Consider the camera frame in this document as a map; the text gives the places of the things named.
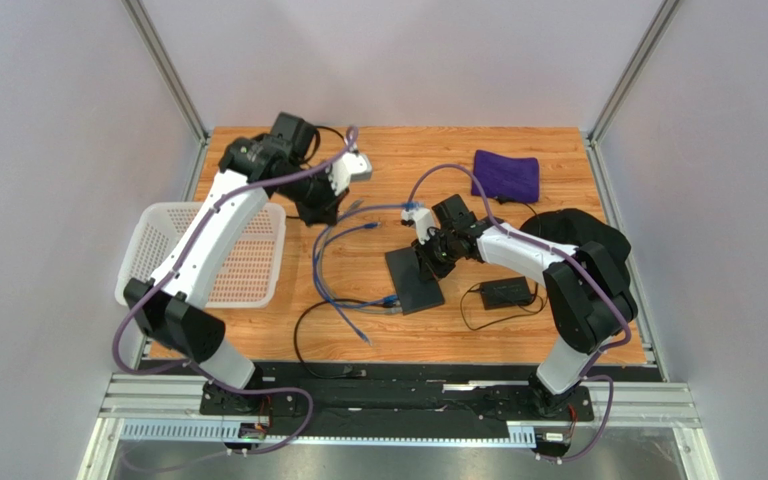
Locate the black power adapter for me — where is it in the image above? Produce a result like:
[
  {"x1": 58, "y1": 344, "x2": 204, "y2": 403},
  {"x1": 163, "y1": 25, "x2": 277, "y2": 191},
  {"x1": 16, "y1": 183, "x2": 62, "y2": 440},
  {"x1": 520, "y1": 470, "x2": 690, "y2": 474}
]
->
[{"x1": 478, "y1": 277, "x2": 536, "y2": 310}]

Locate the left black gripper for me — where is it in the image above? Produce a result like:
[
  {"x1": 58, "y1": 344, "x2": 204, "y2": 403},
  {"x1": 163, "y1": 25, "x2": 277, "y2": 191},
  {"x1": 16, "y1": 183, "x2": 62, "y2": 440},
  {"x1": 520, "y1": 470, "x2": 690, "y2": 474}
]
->
[{"x1": 274, "y1": 162, "x2": 348, "y2": 228}]

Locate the black network switch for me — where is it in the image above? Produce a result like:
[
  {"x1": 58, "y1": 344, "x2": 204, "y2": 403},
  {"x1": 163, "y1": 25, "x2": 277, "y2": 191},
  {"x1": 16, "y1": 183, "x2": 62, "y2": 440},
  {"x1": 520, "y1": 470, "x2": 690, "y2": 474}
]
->
[{"x1": 385, "y1": 247, "x2": 445, "y2": 315}]

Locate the black ethernet cable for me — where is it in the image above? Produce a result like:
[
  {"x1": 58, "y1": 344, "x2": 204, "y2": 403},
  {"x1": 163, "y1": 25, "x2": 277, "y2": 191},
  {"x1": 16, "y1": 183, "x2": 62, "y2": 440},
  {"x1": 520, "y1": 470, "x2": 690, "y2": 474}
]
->
[{"x1": 292, "y1": 298, "x2": 399, "y2": 381}]

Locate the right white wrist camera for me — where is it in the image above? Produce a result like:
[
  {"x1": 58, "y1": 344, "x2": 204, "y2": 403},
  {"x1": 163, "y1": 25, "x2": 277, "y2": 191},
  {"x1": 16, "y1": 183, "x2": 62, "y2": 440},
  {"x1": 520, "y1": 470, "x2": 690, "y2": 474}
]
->
[{"x1": 401, "y1": 207, "x2": 437, "y2": 245}]

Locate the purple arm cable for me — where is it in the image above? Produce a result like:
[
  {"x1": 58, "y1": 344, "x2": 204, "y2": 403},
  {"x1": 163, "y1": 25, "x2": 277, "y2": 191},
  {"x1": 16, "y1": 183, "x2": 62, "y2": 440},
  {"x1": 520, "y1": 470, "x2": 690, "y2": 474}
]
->
[
  {"x1": 407, "y1": 163, "x2": 633, "y2": 465},
  {"x1": 110, "y1": 125, "x2": 361, "y2": 458}
]

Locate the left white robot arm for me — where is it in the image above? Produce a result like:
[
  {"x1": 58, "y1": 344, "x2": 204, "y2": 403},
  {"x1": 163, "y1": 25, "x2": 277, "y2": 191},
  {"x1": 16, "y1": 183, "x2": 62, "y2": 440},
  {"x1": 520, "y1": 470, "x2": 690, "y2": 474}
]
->
[{"x1": 112, "y1": 113, "x2": 359, "y2": 395}]

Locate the purple cloth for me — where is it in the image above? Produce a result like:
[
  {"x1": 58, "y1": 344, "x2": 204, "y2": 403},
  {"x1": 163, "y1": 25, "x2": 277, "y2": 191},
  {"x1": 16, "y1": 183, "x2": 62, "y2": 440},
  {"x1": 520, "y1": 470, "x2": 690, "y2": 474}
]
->
[{"x1": 472, "y1": 150, "x2": 540, "y2": 204}]

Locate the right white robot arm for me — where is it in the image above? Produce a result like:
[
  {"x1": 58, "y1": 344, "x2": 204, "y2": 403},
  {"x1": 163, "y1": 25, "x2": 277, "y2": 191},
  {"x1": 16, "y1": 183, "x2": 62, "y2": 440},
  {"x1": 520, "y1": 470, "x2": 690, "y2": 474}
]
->
[{"x1": 401, "y1": 195, "x2": 638, "y2": 418}]

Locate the black cable teal plug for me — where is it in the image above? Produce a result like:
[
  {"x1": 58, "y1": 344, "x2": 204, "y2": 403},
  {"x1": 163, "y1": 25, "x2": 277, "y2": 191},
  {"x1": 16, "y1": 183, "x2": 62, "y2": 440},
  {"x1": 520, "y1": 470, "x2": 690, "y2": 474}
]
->
[{"x1": 312, "y1": 125, "x2": 353, "y2": 156}]

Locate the black round cap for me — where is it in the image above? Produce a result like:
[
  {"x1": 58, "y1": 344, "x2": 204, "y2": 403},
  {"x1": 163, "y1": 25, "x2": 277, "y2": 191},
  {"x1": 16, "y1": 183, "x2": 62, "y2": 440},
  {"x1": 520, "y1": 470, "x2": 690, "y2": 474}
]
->
[{"x1": 520, "y1": 208, "x2": 632, "y2": 284}]

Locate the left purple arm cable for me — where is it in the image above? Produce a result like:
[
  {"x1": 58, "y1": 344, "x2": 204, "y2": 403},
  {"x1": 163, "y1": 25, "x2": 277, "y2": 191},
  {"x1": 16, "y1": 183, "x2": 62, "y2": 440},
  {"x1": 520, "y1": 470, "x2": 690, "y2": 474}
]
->
[{"x1": 110, "y1": 125, "x2": 361, "y2": 458}]

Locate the white plastic basket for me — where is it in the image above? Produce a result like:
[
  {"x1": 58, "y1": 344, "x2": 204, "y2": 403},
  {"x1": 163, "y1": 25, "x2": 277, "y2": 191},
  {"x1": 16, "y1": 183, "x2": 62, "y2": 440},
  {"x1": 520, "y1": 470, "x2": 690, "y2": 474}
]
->
[{"x1": 114, "y1": 202, "x2": 286, "y2": 309}]

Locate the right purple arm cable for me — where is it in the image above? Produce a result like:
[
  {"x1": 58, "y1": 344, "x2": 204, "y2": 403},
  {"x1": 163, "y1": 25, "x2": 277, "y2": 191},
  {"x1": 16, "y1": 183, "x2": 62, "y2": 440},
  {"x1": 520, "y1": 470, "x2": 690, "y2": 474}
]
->
[{"x1": 407, "y1": 163, "x2": 633, "y2": 465}]

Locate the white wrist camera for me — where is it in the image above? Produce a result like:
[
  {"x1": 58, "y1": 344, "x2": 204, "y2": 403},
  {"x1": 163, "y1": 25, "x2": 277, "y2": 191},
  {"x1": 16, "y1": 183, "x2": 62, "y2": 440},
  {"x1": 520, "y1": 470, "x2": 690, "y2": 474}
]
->
[
  {"x1": 328, "y1": 151, "x2": 373, "y2": 196},
  {"x1": 401, "y1": 207, "x2": 437, "y2": 245}
]

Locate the thin black power cord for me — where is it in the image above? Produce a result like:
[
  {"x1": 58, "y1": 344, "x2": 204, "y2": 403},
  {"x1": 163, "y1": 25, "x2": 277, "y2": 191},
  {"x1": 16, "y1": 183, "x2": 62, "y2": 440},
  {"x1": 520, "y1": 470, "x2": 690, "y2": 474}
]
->
[{"x1": 458, "y1": 279, "x2": 550, "y2": 332}]

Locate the aluminium frame rail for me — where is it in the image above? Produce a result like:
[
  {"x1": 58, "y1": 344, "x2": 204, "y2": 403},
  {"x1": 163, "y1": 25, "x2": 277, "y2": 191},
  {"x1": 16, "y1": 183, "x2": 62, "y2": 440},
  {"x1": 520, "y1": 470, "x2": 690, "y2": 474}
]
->
[{"x1": 79, "y1": 362, "x2": 718, "y2": 479}]

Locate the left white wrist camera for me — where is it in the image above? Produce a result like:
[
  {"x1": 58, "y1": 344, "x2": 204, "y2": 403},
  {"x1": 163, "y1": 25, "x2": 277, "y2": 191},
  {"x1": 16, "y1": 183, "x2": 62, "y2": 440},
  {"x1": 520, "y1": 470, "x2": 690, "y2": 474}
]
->
[{"x1": 328, "y1": 151, "x2": 373, "y2": 196}]

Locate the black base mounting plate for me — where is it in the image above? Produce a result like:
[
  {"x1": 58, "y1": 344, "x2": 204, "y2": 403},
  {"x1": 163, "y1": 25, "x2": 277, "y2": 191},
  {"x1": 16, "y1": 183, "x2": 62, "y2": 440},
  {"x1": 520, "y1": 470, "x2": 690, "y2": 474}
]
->
[{"x1": 199, "y1": 361, "x2": 595, "y2": 439}]

